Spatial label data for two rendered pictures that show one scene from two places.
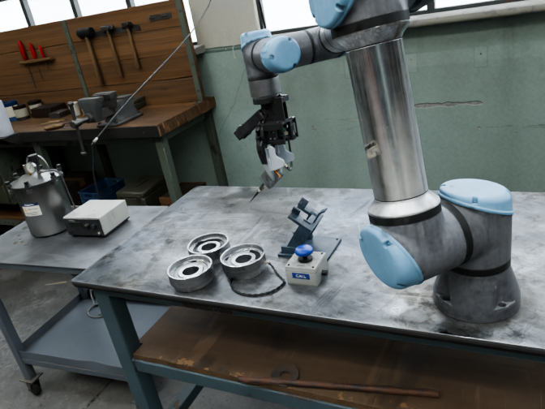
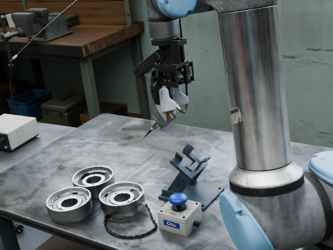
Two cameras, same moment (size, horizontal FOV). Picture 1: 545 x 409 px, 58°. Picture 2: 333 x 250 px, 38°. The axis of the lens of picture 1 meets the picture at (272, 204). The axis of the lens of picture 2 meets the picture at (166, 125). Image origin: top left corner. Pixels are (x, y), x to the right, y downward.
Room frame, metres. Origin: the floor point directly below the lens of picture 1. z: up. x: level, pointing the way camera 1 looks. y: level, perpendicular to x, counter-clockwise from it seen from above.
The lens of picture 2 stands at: (0.05, -0.13, 1.42)
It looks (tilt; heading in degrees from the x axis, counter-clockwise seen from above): 23 degrees down; 6
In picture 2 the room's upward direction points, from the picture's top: 6 degrees counter-clockwise
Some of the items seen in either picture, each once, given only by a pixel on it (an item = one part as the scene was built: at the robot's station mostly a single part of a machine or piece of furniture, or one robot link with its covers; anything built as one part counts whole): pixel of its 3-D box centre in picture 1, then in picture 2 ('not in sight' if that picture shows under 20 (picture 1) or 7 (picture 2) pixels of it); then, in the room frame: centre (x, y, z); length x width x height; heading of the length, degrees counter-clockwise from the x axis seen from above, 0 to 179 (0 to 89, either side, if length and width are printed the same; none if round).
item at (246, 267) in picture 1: (243, 261); (122, 200); (1.01, 0.09, 0.82); 0.10 x 0.10 x 0.04
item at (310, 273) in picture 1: (309, 267); (182, 216); (0.93, -0.05, 0.82); 0.08 x 0.07 x 0.05; 61
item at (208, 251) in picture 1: (209, 249); (94, 182); (1.10, 0.18, 0.82); 0.10 x 0.10 x 0.04
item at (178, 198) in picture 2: (305, 257); (179, 205); (0.93, -0.05, 0.85); 0.04 x 0.04 x 0.05
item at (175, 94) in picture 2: (284, 157); (179, 99); (1.22, -0.05, 0.98); 0.06 x 0.03 x 0.09; 56
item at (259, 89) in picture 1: (265, 88); (165, 29); (1.22, -0.04, 1.17); 0.08 x 0.08 x 0.05
